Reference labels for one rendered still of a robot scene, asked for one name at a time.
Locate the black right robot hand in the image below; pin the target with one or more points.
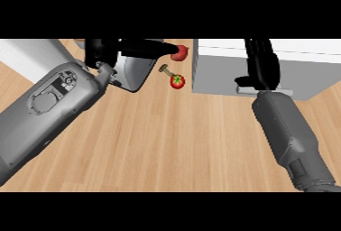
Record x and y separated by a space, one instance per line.
263 66

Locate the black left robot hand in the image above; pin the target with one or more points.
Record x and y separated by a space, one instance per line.
138 48

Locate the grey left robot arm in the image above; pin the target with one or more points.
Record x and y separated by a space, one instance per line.
49 120

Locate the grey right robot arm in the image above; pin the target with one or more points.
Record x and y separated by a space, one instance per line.
288 132

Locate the silver grey can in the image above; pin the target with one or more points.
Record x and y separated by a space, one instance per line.
135 72

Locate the white drawer cabinet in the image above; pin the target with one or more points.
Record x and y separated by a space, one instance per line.
306 49

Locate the brown mushroom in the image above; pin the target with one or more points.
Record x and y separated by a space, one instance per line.
166 69

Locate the red apple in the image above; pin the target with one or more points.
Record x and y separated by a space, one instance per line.
180 53

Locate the red tomato with green stem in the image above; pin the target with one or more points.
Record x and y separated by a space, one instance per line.
177 81

